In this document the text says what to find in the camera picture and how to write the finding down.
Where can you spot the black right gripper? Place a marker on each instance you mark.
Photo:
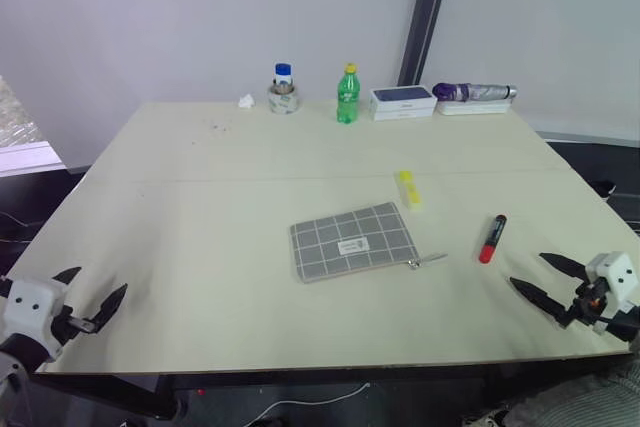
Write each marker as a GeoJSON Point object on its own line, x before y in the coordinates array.
{"type": "Point", "coordinates": [589, 301]}

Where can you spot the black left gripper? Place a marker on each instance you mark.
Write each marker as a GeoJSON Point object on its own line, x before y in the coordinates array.
{"type": "Point", "coordinates": [70, 327]}

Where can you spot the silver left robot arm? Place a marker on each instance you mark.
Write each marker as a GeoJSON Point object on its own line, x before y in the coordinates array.
{"type": "Point", "coordinates": [17, 353]}

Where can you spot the white plastic tray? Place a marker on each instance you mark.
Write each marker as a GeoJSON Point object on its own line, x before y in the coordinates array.
{"type": "Point", "coordinates": [472, 108]}

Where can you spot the grey checked pouch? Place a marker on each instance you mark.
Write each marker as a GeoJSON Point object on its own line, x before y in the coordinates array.
{"type": "Point", "coordinates": [352, 242]}

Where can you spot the red black marker pen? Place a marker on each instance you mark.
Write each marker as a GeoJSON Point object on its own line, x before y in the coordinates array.
{"type": "Point", "coordinates": [491, 241]}

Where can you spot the grey striped fabric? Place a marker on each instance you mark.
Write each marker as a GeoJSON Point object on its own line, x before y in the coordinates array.
{"type": "Point", "coordinates": [585, 399]}

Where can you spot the white ledge board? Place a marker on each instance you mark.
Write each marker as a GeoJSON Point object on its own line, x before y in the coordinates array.
{"type": "Point", "coordinates": [30, 158]}

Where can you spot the yellow highlighter pen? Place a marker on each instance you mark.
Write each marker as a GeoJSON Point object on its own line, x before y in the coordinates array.
{"type": "Point", "coordinates": [409, 190]}

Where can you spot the textured foil sheet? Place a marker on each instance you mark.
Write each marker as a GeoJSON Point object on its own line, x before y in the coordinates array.
{"type": "Point", "coordinates": [15, 114]}

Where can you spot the purple silver folded umbrella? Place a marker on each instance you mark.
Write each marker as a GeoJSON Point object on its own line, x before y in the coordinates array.
{"type": "Point", "coordinates": [470, 91]}

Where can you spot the plain white box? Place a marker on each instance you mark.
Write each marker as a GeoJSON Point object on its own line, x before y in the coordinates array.
{"type": "Point", "coordinates": [402, 115]}

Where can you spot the white box with blue top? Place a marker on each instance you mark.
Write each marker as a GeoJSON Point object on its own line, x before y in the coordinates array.
{"type": "Point", "coordinates": [401, 96]}

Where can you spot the crumpled white tissue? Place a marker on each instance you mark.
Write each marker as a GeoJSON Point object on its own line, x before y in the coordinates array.
{"type": "Point", "coordinates": [246, 101]}

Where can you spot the green plastic soda bottle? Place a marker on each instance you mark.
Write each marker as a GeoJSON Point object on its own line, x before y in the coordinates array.
{"type": "Point", "coordinates": [347, 99]}

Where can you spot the clear packing tape roll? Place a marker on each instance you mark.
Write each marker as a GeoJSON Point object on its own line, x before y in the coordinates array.
{"type": "Point", "coordinates": [285, 102]}

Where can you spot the dark vertical pillar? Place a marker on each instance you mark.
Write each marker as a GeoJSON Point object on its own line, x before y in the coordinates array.
{"type": "Point", "coordinates": [425, 17]}

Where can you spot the small blue-capped white bottle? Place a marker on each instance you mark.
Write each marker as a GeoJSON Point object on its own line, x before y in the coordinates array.
{"type": "Point", "coordinates": [283, 74]}

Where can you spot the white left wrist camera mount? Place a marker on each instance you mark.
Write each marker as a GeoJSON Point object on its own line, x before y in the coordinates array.
{"type": "Point", "coordinates": [30, 308]}

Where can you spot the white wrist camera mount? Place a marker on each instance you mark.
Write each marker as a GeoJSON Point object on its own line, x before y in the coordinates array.
{"type": "Point", "coordinates": [617, 273]}
{"type": "Point", "coordinates": [30, 308]}

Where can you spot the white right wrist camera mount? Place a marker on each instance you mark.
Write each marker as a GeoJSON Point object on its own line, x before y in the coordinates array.
{"type": "Point", "coordinates": [617, 273]}

